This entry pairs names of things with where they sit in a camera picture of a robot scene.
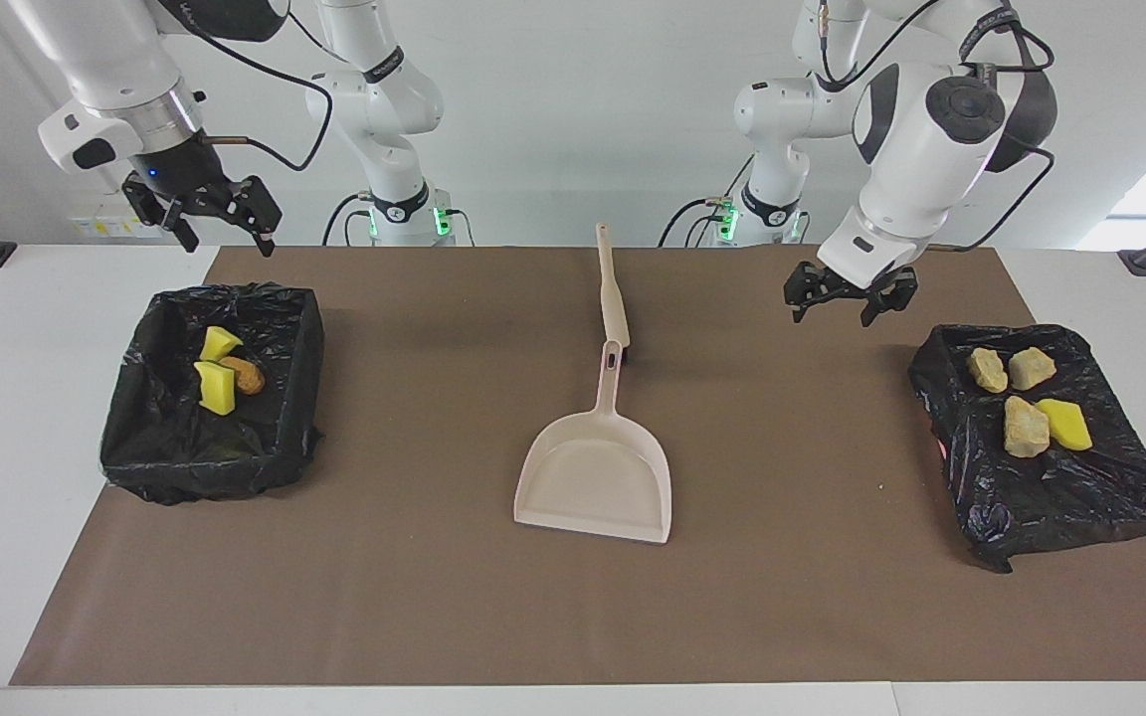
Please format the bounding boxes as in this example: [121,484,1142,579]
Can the orange croissant toy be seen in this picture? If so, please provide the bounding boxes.
[1008,346,1057,392]

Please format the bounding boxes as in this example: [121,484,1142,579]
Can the black right base cable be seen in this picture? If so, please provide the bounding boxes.
[321,193,375,247]

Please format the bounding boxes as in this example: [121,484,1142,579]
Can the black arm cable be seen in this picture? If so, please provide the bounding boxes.
[165,0,335,173]
[817,0,1059,253]

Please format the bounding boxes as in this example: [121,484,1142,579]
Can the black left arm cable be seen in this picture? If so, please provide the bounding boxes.
[817,0,1059,253]

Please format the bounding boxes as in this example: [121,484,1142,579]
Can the beige plastic dustpan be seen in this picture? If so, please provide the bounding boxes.
[513,340,673,545]

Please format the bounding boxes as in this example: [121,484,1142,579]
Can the beige hand brush black bristles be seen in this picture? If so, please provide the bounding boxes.
[596,222,632,361]

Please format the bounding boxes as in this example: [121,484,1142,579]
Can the green and yellow sponge piece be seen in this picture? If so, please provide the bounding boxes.
[194,360,238,416]

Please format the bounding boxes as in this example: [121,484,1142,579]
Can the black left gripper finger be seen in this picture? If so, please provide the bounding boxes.
[859,278,918,328]
[783,267,838,324]

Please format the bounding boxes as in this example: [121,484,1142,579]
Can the brown peanut toy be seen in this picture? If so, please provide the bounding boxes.
[220,356,266,396]

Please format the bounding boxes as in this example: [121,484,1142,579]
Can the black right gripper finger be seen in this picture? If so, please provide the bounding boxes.
[123,189,200,254]
[205,176,284,259]

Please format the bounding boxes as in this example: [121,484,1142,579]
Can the brown table mat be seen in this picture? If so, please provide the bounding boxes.
[11,246,1146,687]

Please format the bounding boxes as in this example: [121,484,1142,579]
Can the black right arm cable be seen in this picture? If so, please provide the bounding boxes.
[165,0,335,173]

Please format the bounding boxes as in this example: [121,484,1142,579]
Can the white wall socket box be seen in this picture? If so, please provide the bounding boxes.
[68,190,168,240]

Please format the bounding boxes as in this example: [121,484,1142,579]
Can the black left base cable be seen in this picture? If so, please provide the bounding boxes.
[660,194,735,248]

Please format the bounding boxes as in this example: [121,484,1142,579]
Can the box covered by black bag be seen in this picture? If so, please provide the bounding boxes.
[906,322,1146,575]

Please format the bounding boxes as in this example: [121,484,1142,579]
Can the black base cable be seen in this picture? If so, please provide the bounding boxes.
[321,193,375,247]
[660,194,735,248]

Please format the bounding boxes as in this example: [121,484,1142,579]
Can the pale rock chunk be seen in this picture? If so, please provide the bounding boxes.
[1004,396,1051,459]
[966,346,1010,394]

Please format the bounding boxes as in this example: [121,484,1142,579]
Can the open bin with black bag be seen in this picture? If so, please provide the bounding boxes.
[98,280,325,506]

